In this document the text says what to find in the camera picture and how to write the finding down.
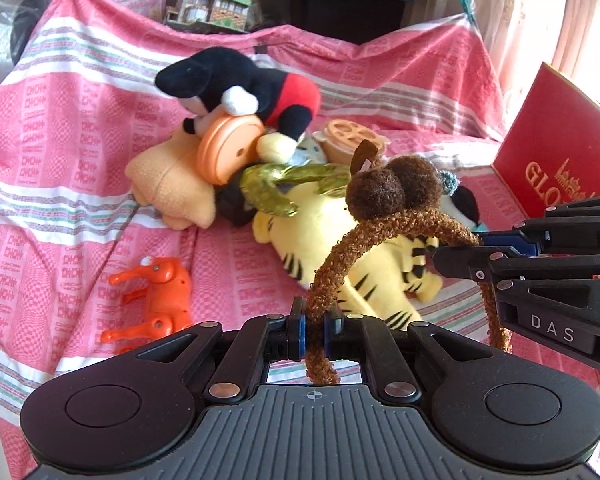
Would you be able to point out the pink printed blanket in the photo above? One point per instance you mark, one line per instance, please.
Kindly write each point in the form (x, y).
(80, 160)

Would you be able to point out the clear plastic bag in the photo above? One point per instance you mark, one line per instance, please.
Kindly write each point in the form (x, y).
(10, 15)

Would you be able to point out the teal clothes peg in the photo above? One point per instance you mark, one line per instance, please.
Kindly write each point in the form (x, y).
(466, 7)

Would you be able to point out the yellow striped tiger plush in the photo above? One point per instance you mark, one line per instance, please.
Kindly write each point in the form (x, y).
(300, 230)

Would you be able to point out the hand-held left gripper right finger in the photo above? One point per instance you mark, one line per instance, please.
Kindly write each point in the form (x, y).
(332, 332)

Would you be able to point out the peach toy steamer pot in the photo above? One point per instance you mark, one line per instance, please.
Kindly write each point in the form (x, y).
(345, 135)

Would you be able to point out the red shorts mouse plush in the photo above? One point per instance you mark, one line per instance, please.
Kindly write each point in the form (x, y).
(260, 85)

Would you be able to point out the red cardboard box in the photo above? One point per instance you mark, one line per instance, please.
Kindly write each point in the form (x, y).
(550, 150)

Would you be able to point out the black and white panda plush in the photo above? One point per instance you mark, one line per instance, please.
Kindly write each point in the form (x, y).
(455, 205)

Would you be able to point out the peach plush toy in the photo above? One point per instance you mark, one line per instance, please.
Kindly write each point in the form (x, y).
(172, 180)

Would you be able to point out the pale patterned curtain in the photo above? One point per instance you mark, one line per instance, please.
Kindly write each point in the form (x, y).
(540, 10)

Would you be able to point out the orange toy horse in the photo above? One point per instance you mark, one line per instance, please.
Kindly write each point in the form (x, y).
(165, 285)

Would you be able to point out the gold foil strip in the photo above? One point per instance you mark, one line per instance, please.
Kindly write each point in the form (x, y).
(275, 185)

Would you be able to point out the brown fuzzy headband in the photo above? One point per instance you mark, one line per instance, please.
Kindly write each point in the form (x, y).
(390, 185)

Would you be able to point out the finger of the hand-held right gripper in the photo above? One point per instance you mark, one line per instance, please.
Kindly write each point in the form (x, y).
(527, 244)
(470, 262)

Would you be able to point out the peach round toy disc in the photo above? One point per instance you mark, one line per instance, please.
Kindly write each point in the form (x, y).
(225, 150)

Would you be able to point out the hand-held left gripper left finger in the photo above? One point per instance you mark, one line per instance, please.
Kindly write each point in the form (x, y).
(301, 330)

